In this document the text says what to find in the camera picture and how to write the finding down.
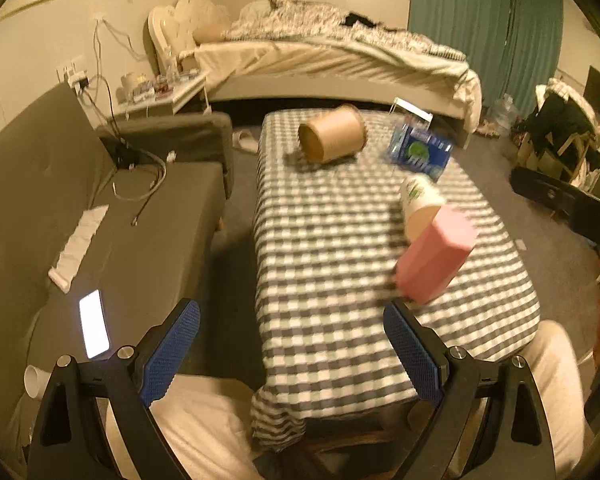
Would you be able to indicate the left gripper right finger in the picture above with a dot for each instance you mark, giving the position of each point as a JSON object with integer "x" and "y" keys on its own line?
{"x": 513, "y": 438}

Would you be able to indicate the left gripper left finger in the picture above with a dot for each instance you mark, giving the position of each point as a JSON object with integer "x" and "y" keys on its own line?
{"x": 69, "y": 439}

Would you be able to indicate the pink faceted cup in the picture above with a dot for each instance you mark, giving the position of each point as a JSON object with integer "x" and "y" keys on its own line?
{"x": 430, "y": 263}

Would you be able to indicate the white cup on sofa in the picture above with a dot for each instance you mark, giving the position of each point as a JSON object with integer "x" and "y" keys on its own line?
{"x": 35, "y": 382}

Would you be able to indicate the white paper cup with print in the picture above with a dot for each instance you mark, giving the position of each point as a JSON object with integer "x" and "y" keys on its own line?
{"x": 420, "y": 202}

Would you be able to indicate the brown cardboard cup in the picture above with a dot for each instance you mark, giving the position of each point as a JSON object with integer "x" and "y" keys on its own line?
{"x": 333, "y": 135}

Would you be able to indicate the chair with clothes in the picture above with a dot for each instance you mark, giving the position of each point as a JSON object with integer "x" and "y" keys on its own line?
{"x": 561, "y": 136}

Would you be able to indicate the smartphone with lit screen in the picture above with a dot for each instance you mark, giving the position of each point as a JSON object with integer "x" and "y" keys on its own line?
{"x": 93, "y": 325}

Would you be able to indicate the large water jug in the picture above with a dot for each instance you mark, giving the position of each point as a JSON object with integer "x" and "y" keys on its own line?
{"x": 503, "y": 114}

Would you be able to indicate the white folded paper strip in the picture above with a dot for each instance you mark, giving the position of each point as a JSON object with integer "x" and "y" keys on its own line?
{"x": 70, "y": 258}

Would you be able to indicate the grey sofa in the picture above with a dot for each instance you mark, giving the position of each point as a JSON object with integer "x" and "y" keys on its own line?
{"x": 129, "y": 215}

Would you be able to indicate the green curtain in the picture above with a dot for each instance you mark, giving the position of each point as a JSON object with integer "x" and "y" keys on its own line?
{"x": 512, "y": 45}

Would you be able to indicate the black garment on bed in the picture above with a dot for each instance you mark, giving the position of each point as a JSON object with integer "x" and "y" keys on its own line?
{"x": 352, "y": 19}

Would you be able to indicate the slipper beside sofa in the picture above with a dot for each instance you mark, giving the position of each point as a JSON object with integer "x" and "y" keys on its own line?
{"x": 243, "y": 140}

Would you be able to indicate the white bedside table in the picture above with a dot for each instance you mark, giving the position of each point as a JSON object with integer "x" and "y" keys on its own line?
{"x": 192, "y": 89}

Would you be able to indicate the patterned quilt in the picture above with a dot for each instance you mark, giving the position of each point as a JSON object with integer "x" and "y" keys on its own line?
{"x": 303, "y": 19}

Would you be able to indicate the cream pillow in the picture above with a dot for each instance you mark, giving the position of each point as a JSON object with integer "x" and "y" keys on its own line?
{"x": 200, "y": 21}

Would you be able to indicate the wall power strip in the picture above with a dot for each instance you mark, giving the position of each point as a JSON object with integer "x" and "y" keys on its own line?
{"x": 73, "y": 74}

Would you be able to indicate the bed with white frame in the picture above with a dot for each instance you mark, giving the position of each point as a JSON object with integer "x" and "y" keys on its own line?
{"x": 319, "y": 69}

